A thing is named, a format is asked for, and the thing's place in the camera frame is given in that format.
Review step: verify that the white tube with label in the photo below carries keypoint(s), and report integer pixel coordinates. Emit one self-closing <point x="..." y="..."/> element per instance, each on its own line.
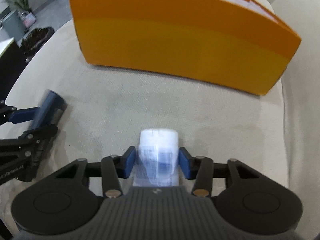
<point x="157" y="159"/>

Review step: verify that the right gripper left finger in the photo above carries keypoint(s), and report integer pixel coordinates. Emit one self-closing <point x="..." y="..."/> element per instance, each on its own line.
<point x="115" y="167"/>

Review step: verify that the orange cardboard box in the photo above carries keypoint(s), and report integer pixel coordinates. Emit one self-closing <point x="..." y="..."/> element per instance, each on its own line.
<point x="238" y="44"/>

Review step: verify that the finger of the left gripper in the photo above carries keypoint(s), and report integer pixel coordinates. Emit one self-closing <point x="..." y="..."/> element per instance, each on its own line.
<point x="40" y="133"/>
<point x="23" y="115"/>

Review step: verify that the dark navy shampoo bottle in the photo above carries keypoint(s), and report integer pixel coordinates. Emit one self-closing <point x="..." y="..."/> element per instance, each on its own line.
<point x="50" y="111"/>

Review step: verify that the pink white bag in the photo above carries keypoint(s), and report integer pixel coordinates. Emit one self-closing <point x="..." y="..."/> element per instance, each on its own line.
<point x="28" y="18"/>

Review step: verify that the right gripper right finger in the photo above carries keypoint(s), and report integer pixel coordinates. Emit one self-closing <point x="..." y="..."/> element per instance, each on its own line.
<point x="199" y="169"/>

